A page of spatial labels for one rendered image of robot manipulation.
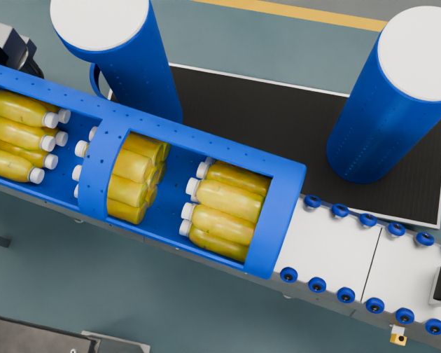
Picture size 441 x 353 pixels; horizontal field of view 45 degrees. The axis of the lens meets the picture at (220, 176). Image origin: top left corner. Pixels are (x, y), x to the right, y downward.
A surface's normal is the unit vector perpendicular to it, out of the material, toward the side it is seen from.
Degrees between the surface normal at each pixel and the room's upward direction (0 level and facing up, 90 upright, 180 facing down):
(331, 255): 0
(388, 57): 0
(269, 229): 22
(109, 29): 0
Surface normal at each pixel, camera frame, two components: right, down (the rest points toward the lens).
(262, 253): -0.26, 0.47
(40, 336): -0.04, -0.27
